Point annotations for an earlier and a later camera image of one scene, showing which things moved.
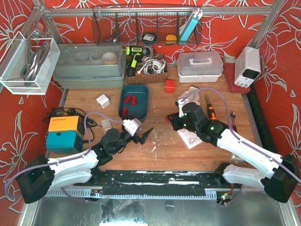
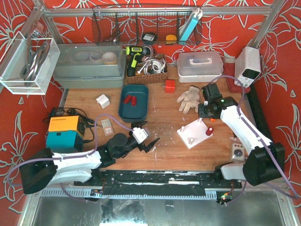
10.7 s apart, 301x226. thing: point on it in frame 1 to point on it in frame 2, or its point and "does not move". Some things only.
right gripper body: x=175 y=121 to x=202 y=111
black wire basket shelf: x=147 y=25 does not move
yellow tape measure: x=170 y=39 does not move
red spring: x=134 y=100 does not move
